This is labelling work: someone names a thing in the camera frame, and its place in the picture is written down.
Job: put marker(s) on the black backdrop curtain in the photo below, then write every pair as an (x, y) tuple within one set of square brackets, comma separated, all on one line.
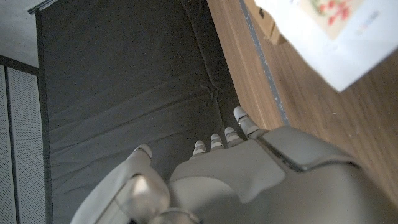
[(124, 77)]

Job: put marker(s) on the brown cardboard box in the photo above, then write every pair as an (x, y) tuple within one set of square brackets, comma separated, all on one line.
[(264, 21)]

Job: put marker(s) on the black backdrop stand pole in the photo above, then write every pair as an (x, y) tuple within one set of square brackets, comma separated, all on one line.
[(42, 5)]

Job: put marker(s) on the white postage stamp sheet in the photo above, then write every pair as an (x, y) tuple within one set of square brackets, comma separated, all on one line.
[(348, 46)]

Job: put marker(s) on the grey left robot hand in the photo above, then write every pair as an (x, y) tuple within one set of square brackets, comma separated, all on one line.
[(255, 180)]

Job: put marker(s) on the grey perforated panel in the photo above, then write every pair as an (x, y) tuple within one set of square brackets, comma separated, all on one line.
[(25, 140)]

